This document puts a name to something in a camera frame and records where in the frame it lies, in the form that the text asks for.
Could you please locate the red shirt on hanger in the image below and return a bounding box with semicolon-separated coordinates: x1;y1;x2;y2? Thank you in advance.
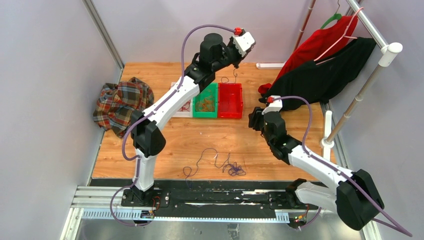
277;15;358;78

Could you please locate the white plastic strip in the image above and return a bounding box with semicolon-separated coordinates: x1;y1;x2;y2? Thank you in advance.
256;62;285;70

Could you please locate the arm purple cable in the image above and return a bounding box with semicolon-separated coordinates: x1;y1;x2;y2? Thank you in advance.
109;24;244;227
271;96;413;238

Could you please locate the white plastic bin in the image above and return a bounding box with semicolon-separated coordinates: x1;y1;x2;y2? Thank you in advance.
173;98;193;118

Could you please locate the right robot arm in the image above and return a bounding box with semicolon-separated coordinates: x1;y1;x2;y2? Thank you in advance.
248;107;385;231

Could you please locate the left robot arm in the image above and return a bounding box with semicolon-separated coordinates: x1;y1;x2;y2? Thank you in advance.
130;31;256;207

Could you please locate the green plastic bin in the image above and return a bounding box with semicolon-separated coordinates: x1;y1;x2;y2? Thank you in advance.
192;82;219;119

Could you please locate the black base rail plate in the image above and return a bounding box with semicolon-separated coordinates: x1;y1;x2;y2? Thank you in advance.
120;180;318;219

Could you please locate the red plastic bin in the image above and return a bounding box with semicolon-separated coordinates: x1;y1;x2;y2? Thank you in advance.
217;82;244;119

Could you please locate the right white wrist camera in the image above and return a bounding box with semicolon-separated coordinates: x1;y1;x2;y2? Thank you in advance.
262;95;283;115

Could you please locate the pink hanger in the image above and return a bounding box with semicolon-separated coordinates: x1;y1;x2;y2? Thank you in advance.
313;7;364;62

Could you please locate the metal clothes rack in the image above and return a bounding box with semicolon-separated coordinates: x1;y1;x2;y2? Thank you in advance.
293;0;404;148

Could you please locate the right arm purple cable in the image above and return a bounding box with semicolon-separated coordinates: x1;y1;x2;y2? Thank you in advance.
271;96;413;238

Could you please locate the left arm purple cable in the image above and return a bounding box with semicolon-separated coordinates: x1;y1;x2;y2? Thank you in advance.
109;24;244;227

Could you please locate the orange cable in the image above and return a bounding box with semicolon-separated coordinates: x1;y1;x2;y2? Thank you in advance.
194;88;217;113

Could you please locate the black shirt on hanger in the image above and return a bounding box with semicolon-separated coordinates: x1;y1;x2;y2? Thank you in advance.
258;37;376;104

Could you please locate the green hanger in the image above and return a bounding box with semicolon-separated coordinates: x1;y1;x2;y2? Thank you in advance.
320;0;343;30

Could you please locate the plaid flannel shirt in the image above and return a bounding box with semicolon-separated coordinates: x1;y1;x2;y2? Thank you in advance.
92;77;154;139

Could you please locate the red cable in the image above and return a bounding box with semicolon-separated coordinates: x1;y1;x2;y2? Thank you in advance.
177;99;193;113

